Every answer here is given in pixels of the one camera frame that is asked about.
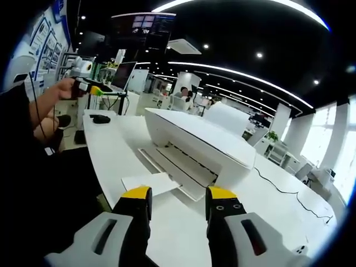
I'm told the metal shelf rack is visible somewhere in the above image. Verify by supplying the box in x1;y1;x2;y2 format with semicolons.
56;51;82;82

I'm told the open laptop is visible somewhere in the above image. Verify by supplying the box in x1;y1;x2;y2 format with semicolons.
110;61;138;92

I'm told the blue framed wall poster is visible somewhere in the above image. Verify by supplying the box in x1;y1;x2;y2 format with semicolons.
27;8;71;82

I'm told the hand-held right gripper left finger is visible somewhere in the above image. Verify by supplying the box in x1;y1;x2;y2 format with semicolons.
44;185;153;267

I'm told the ceiling air conditioner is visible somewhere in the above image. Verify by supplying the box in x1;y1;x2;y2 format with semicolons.
166;37;202;56

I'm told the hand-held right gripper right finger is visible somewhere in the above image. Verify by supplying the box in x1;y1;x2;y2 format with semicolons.
205;185;310;267

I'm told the white printer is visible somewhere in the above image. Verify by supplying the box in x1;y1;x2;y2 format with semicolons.
121;102;256;202

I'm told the white robot body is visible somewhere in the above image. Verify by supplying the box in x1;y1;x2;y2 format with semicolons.
2;54;37;92

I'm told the white shelf cart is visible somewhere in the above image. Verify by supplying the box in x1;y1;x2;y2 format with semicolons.
265;141;290;168

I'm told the person in black shirt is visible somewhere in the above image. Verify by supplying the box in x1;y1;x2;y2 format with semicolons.
0;83;112;267

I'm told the hanging dark display screen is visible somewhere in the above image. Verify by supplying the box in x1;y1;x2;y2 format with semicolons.
110;12;177;52

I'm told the black monitor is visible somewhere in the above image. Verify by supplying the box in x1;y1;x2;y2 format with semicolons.
78;29;106;54

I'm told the black power cable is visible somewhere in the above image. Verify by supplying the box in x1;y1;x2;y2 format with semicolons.
254;166;334;224

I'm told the black computer mouse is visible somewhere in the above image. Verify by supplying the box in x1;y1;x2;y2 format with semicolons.
88;113;112;125

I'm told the black floor box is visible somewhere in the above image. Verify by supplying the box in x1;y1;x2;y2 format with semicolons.
73;129;87;145

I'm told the person's left hand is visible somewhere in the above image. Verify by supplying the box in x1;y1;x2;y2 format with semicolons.
54;78;76;100

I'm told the white office chair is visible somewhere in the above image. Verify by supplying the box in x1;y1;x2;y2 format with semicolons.
169;95;186;111

